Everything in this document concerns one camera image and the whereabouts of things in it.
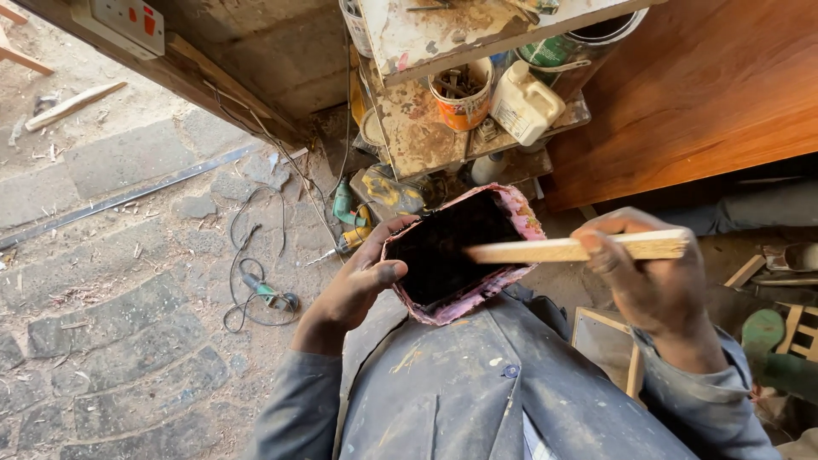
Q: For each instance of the person's right hand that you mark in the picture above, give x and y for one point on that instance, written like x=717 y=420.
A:
x=645 y=287

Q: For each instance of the person's left hand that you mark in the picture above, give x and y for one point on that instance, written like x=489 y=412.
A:
x=358 y=287

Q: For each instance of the person's right fingers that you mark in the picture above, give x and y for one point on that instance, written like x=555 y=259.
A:
x=607 y=246

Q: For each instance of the wooden stick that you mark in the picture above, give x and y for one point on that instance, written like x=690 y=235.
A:
x=575 y=248

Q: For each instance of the pink stained container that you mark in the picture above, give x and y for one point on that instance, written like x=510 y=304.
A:
x=460 y=255

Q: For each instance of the white bottle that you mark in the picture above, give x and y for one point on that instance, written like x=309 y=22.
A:
x=487 y=169

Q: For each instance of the white plastic jug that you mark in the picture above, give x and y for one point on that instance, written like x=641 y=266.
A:
x=524 y=105

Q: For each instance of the brown wooden board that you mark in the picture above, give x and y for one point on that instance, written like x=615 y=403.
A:
x=690 y=96

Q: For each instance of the grey work coat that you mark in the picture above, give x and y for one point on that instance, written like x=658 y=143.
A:
x=485 y=390

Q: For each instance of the green paint can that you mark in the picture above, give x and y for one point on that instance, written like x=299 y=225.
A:
x=569 y=54

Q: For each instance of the green plastic object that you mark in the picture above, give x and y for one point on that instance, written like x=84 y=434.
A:
x=770 y=354

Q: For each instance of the orange bucket of hardware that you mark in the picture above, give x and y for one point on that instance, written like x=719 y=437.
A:
x=463 y=96

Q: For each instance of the yellow power tool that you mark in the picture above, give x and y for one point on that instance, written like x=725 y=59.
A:
x=386 y=191

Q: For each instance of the paint-stained wooden shelf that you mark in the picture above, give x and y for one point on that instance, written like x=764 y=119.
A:
x=447 y=83

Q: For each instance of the yellow power drill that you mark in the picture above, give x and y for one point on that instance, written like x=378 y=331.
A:
x=348 y=241

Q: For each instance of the green power drill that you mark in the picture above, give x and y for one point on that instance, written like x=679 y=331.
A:
x=345 y=204

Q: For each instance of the white paint bucket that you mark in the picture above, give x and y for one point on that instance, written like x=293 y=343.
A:
x=355 y=29

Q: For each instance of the green angle grinder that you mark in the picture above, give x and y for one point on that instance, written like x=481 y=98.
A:
x=271 y=294

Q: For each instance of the long metal bar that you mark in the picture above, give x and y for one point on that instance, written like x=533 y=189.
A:
x=121 y=198

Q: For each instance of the wooden plank offcut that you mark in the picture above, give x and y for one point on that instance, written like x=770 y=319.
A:
x=73 y=105

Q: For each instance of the wooden chair leg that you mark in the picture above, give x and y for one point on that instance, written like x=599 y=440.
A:
x=19 y=48

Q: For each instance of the small wooden frame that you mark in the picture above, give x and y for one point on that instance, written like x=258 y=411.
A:
x=607 y=351

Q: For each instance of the wooden lattice frame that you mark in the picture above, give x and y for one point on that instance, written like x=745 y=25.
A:
x=799 y=332

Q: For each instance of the white wall socket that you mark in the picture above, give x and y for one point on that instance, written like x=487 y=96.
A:
x=121 y=24

